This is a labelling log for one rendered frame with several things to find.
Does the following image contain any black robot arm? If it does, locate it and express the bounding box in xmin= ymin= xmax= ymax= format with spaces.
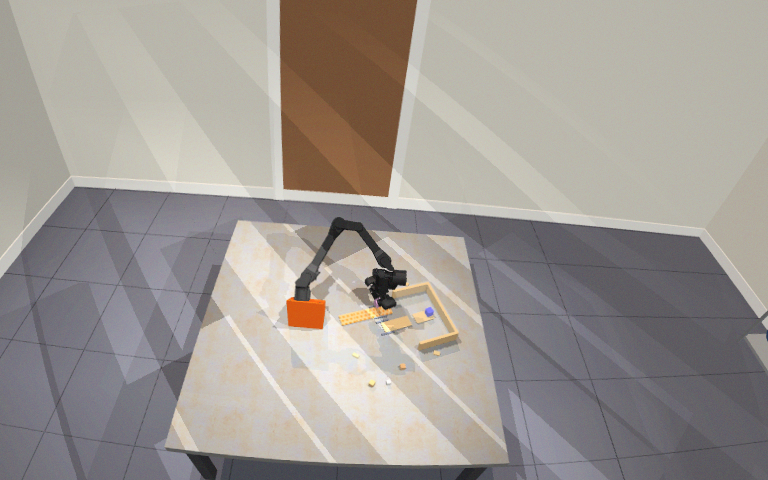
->
xmin=294 ymin=217 xmax=407 ymax=301

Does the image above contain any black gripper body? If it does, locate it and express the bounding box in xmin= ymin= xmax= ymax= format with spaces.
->
xmin=365 ymin=276 xmax=397 ymax=310

